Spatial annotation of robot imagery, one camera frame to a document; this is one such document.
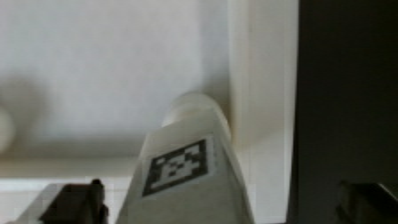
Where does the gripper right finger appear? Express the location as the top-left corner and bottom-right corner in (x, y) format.
(334, 182), (398, 224)

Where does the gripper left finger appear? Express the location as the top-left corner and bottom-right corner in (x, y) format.
(16, 179), (108, 224)

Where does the white leg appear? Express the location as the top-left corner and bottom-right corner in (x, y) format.
(115, 93), (254, 224)

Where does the white square tabletop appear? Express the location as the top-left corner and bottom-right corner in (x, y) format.
(0, 0), (298, 224)

